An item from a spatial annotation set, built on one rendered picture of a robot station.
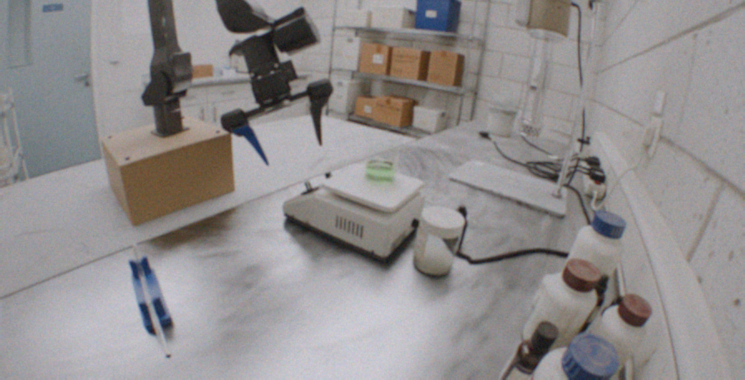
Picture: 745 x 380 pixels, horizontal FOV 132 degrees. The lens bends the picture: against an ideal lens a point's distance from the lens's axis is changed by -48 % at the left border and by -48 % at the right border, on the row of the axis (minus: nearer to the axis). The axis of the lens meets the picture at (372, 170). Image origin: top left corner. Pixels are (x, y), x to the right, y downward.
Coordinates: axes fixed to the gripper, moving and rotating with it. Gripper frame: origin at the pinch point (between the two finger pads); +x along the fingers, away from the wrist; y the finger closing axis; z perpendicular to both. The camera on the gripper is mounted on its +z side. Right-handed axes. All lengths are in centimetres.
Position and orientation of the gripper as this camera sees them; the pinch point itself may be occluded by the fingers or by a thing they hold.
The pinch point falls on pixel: (287, 135)
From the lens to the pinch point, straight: 51.4
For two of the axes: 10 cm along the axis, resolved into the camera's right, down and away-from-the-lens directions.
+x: 3.4, 9.4, 0.9
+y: 9.1, -3.5, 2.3
